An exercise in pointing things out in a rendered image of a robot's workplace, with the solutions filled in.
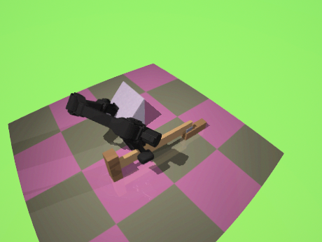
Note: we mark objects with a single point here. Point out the long wooden rail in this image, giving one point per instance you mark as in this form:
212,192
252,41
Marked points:
166,138

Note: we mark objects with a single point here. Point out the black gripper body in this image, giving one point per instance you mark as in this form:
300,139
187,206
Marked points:
145,155

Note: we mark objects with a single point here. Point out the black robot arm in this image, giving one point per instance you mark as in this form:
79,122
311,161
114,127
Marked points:
129,129

